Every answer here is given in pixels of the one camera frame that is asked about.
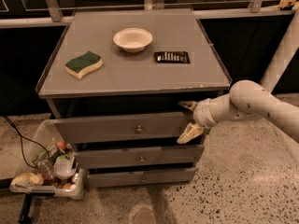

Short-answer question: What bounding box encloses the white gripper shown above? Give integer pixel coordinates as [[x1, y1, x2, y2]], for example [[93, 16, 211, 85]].
[[177, 99, 217, 144]]

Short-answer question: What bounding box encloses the green yellow sponge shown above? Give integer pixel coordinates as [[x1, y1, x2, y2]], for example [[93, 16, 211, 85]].
[[65, 51, 103, 79]]

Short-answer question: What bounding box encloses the grey drawer cabinet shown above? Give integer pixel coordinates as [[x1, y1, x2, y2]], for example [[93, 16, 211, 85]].
[[36, 9, 232, 175]]

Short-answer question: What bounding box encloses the white cup in bin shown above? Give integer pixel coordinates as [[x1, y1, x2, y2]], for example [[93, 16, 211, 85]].
[[53, 160, 76, 180]]

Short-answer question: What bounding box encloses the yellow object on ledge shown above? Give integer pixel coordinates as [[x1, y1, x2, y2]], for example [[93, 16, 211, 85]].
[[278, 0, 296, 10]]

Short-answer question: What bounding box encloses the grey middle drawer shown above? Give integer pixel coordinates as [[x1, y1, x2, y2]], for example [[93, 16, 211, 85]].
[[74, 145, 203, 169]]

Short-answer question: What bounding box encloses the black snack packet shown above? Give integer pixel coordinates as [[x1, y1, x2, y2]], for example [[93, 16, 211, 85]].
[[154, 51, 190, 63]]

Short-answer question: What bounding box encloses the black cable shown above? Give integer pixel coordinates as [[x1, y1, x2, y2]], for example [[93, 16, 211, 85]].
[[2, 115, 50, 170]]

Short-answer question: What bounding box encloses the banana peel in bin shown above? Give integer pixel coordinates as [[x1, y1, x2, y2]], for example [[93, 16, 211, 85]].
[[11, 173, 44, 188]]

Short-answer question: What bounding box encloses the grey drawer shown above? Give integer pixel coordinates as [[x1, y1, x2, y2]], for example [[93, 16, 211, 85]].
[[87, 167, 195, 188], [74, 145, 203, 169], [53, 112, 191, 144]]

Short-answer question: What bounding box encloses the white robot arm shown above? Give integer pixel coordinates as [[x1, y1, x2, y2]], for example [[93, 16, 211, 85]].
[[178, 10, 299, 144]]

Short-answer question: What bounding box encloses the white paper bowl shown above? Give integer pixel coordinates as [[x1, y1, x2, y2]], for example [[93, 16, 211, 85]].
[[113, 28, 152, 53]]

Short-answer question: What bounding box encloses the grey bottom drawer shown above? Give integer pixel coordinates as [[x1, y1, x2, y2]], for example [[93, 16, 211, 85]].
[[87, 167, 195, 188]]

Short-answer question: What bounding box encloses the metal window railing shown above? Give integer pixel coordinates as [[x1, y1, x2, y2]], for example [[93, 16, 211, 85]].
[[0, 0, 298, 28]]

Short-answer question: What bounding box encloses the clear plastic bin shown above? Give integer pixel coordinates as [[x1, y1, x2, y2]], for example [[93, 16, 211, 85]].
[[10, 119, 84, 200]]

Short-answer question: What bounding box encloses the black stand base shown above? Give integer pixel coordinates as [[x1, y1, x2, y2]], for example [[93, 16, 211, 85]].
[[18, 194, 34, 224]]

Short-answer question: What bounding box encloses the grey top drawer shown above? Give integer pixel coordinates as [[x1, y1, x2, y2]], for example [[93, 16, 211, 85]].
[[53, 112, 191, 144]]

